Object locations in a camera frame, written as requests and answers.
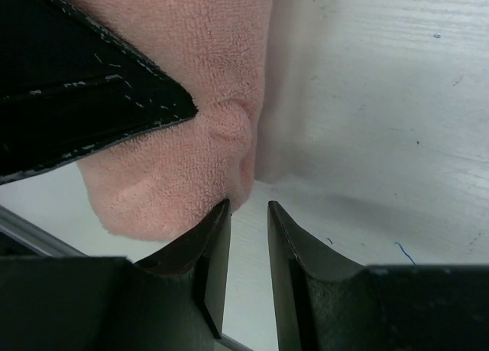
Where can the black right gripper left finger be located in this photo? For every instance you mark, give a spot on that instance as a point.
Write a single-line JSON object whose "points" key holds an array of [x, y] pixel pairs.
{"points": [[153, 305]]}

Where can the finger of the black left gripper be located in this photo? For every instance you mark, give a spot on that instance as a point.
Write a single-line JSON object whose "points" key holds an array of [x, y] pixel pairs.
{"points": [[70, 88]]}

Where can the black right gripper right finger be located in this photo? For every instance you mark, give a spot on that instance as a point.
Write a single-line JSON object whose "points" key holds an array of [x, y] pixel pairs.
{"points": [[325, 301]]}

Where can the aluminium table edge rail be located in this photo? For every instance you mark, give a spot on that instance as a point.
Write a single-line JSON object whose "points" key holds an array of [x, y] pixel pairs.
{"points": [[30, 236]]}

